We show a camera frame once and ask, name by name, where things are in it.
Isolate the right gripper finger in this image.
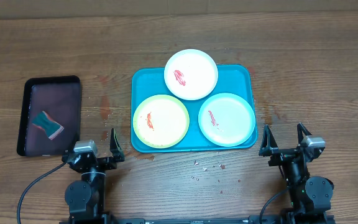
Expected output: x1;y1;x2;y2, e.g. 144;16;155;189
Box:
259;124;278;156
297;123;311;144

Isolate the green and pink sponge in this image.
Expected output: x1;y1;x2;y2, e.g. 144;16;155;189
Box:
32;111;64;140

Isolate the light blue plate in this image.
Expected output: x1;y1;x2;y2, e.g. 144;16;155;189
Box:
198;93;257;150

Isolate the yellow-green plate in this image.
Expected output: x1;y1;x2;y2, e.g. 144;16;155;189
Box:
132;95;190;149

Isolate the white plate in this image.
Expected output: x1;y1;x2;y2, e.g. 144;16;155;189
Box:
164;49;219;100

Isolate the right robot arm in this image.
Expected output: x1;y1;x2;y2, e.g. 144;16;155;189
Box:
258;123;335;223

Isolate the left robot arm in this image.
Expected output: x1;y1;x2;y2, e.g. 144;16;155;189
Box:
65;129;125;224

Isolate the black water tray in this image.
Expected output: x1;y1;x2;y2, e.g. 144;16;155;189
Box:
16;75;82;157

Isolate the blue plastic serving tray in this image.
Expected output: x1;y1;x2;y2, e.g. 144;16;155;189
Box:
131;64;255;153

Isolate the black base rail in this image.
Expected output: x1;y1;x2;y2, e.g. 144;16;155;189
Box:
60;215;336;224

